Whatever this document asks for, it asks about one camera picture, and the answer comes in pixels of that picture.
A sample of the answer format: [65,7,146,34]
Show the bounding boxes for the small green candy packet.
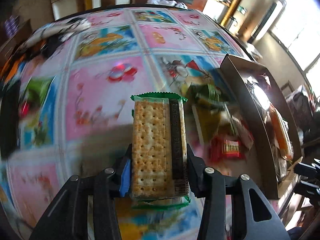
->
[20,77,54,118]

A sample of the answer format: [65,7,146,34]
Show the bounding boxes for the white red snack packet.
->
[232,116,254,150]

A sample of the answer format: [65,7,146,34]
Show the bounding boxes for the red yellow candy bar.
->
[209,137,245,163]

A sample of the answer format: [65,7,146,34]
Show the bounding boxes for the patterned scarf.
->
[1,17,92,82]

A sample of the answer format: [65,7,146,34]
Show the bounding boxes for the yellow olive snack packet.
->
[191,104,238,145]

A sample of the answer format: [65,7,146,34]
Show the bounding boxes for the white plastic bag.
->
[147,0,188,9]

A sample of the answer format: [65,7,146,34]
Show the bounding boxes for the cardboard box tray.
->
[220,54,303,199]

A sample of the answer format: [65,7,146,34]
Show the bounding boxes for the orange cracker pack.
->
[269,104,293,161]

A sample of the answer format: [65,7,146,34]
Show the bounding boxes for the green cracker pack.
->
[186,84,231,109]
[131,92,190,210]

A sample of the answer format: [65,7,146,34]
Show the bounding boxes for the black smartphone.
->
[1,80,21,160]

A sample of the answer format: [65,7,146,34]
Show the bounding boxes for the purple bottles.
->
[4,15,20,38]

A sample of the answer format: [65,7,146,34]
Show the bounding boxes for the floral plastic tablecloth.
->
[1,5,269,239]

